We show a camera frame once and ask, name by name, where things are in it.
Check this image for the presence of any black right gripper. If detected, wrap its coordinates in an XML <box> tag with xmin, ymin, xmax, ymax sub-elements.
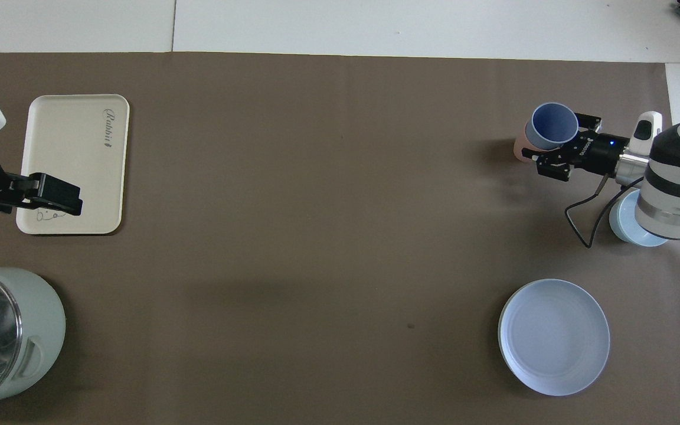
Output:
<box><xmin>522</xmin><ymin>112</ymin><xmax>619</xmax><ymax>181</ymax></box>

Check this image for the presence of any cream tray with rabbit print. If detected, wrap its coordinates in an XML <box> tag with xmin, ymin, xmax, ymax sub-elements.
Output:
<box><xmin>16</xmin><ymin>94</ymin><xmax>130</xmax><ymax>236</ymax></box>

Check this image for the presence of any pale blue plate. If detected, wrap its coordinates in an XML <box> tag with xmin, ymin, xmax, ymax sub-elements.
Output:
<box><xmin>498</xmin><ymin>279</ymin><xmax>611</xmax><ymax>397</ymax></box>

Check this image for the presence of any pink plastic cup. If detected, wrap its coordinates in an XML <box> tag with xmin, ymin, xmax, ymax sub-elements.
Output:
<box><xmin>514</xmin><ymin>136</ymin><xmax>540</xmax><ymax>164</ymax></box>

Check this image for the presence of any brown paper table mat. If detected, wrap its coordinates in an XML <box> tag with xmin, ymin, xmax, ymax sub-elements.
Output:
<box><xmin>0</xmin><ymin>52</ymin><xmax>680</xmax><ymax>425</ymax></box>

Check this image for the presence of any light blue bowl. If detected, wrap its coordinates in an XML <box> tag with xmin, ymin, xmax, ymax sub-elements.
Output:
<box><xmin>609</xmin><ymin>189</ymin><xmax>671</xmax><ymax>247</ymax></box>

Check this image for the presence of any blue plastic cup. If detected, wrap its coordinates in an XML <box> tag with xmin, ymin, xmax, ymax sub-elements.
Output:
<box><xmin>525</xmin><ymin>102</ymin><xmax>580</xmax><ymax>151</ymax></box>

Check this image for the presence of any pale green electric pot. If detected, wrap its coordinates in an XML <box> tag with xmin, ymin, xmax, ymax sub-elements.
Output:
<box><xmin>0</xmin><ymin>267</ymin><xmax>67</xmax><ymax>414</ymax></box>

